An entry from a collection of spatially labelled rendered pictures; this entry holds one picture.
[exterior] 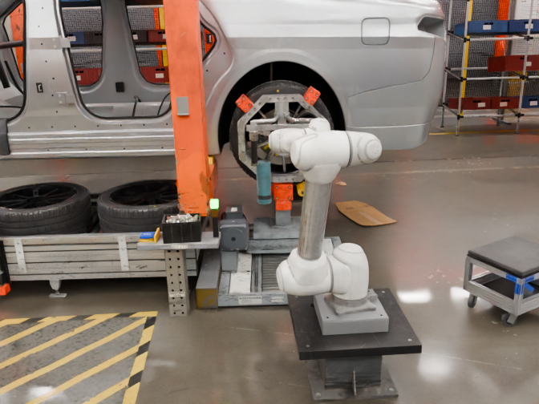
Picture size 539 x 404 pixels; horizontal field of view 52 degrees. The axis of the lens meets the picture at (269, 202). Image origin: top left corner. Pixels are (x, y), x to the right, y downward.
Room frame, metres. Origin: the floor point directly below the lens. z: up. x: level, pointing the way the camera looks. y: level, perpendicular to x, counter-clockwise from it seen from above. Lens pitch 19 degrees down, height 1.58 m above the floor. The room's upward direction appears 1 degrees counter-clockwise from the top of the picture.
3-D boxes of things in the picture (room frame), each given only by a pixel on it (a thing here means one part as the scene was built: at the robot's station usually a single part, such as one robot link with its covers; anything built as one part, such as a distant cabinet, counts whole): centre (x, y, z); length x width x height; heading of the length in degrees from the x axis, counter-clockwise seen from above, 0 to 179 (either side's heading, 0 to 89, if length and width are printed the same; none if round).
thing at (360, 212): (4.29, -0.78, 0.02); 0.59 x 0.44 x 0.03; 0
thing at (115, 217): (3.44, 0.77, 0.39); 0.66 x 0.66 x 0.24
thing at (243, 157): (3.38, -0.09, 0.85); 0.54 x 0.07 x 0.54; 90
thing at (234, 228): (3.28, 0.22, 0.26); 0.42 x 0.18 x 0.35; 0
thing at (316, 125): (2.54, -0.23, 1.04); 0.13 x 0.11 x 0.16; 102
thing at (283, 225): (3.55, -0.09, 0.32); 0.40 x 0.30 x 0.28; 90
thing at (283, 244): (3.55, -0.09, 0.13); 0.50 x 0.36 x 0.10; 90
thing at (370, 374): (2.18, -0.34, 0.15); 0.50 x 0.50 x 0.30; 3
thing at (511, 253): (2.74, -1.33, 0.17); 0.43 x 0.36 x 0.34; 120
